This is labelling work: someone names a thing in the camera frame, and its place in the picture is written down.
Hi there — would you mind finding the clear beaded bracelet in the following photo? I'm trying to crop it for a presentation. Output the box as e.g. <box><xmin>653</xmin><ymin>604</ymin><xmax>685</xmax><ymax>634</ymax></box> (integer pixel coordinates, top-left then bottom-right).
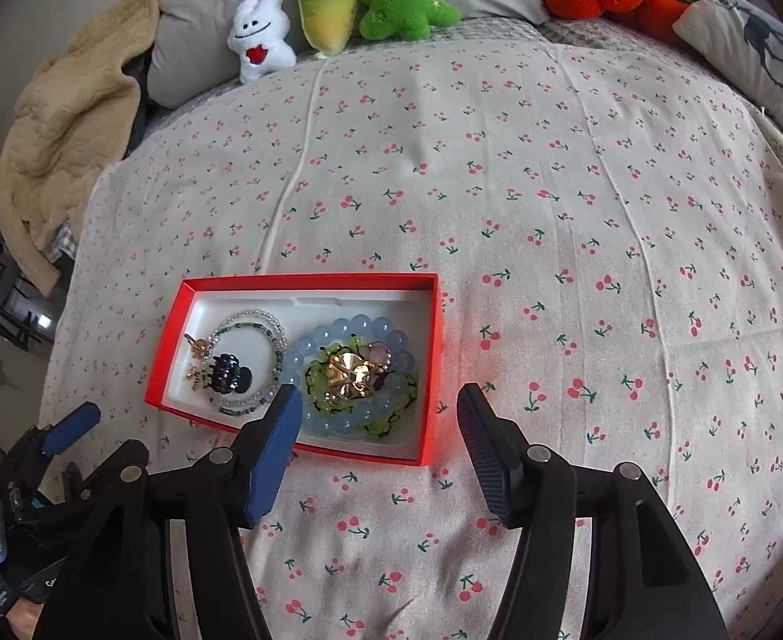
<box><xmin>197</xmin><ymin>308</ymin><xmax>291</xmax><ymax>418</ymax></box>

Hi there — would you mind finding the black flower hair clip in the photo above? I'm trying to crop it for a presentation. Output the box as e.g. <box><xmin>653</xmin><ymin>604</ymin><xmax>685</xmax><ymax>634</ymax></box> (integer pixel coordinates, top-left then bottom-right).
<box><xmin>205</xmin><ymin>354</ymin><xmax>254</xmax><ymax>396</ymax></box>

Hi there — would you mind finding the small gold charm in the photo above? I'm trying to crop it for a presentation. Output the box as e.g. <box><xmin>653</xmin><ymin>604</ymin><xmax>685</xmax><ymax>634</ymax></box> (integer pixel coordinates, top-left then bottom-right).
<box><xmin>185</xmin><ymin>334</ymin><xmax>213</xmax><ymax>360</ymax></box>

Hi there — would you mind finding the green beaded bracelet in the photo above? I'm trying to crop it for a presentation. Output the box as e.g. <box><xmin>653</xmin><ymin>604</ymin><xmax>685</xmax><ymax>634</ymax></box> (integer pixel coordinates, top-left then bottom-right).
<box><xmin>300</xmin><ymin>338</ymin><xmax>422</xmax><ymax>442</ymax></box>

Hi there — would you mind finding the gold flower brooch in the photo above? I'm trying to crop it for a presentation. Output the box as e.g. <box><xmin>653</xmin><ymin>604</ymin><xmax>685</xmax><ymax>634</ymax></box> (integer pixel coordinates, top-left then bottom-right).
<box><xmin>324</xmin><ymin>344</ymin><xmax>392</xmax><ymax>405</ymax></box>

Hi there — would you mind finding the light blue bead bracelet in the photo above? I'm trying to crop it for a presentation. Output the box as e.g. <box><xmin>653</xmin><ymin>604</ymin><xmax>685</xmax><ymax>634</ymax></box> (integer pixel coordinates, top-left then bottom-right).
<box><xmin>278</xmin><ymin>312</ymin><xmax>421</xmax><ymax>439</ymax></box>

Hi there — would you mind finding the gold bow earring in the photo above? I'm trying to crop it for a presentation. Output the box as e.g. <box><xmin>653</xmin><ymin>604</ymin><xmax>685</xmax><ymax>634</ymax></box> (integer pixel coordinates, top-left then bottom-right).
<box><xmin>185</xmin><ymin>363</ymin><xmax>209</xmax><ymax>391</ymax></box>

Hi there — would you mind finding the red jewelry box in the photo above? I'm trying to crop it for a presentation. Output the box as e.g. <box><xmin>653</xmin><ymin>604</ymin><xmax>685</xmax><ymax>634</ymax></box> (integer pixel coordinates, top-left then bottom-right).
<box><xmin>146</xmin><ymin>271</ymin><xmax>441</xmax><ymax>465</ymax></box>

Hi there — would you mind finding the person's left hand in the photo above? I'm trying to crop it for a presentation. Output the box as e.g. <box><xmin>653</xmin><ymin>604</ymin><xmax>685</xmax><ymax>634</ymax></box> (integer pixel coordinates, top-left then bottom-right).
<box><xmin>5</xmin><ymin>598</ymin><xmax>43</xmax><ymax>640</ymax></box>

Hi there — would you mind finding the beige quilted blanket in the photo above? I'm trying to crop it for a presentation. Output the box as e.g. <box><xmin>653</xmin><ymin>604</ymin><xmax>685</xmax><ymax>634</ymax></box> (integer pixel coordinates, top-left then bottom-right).
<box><xmin>0</xmin><ymin>0</ymin><xmax>160</xmax><ymax>296</ymax></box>

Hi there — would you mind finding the cherry print bed sheet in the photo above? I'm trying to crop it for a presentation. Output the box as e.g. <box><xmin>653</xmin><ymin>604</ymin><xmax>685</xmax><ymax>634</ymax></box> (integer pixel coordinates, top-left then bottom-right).
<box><xmin>42</xmin><ymin>33</ymin><xmax>783</xmax><ymax>638</ymax></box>

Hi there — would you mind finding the white bunny plush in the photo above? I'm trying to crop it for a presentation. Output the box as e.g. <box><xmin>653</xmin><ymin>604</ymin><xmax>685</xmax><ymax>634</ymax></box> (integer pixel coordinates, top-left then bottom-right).
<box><xmin>227</xmin><ymin>0</ymin><xmax>296</xmax><ymax>85</ymax></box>

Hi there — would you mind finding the green radish plush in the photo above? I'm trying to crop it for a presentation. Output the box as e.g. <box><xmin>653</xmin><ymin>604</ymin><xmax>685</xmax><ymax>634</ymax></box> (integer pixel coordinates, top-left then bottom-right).
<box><xmin>298</xmin><ymin>0</ymin><xmax>359</xmax><ymax>58</ymax></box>

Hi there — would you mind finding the green tree plush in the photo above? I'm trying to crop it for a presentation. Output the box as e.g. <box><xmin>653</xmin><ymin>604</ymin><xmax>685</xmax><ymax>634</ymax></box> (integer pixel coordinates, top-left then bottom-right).
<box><xmin>358</xmin><ymin>0</ymin><xmax>461</xmax><ymax>42</ymax></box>

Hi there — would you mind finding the deer print pillow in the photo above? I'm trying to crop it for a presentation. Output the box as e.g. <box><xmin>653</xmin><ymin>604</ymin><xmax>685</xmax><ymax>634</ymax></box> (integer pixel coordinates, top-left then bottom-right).
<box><xmin>674</xmin><ymin>0</ymin><xmax>783</xmax><ymax>130</ymax></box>

